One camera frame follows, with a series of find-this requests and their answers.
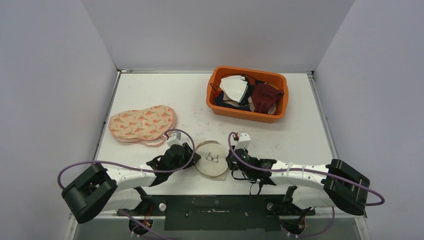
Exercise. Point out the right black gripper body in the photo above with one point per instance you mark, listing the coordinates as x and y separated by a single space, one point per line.
236 158

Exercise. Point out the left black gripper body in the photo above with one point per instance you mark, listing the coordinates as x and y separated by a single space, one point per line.
186 159

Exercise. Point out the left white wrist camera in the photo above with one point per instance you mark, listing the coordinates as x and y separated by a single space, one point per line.
173 138

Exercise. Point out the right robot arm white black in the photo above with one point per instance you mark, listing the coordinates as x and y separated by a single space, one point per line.
336 184

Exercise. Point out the floral mesh laundry bag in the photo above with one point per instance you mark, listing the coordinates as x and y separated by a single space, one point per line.
145 126

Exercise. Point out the maroon bra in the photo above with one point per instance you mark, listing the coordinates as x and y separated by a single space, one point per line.
264 98

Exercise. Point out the orange plastic bin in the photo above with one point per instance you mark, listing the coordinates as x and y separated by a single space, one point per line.
247 94

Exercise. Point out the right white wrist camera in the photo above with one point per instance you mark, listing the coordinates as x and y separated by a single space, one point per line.
242 140

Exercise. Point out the beige pink bra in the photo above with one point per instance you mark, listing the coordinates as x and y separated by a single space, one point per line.
250 103

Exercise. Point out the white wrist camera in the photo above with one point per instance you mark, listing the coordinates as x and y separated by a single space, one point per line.
173 138
242 140

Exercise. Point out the navy blue garment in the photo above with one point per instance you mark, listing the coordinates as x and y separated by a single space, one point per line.
220 102

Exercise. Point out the round white mesh laundry bag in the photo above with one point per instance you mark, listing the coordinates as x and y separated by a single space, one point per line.
212 164

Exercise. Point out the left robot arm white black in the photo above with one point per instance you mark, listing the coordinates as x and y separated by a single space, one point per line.
106 186

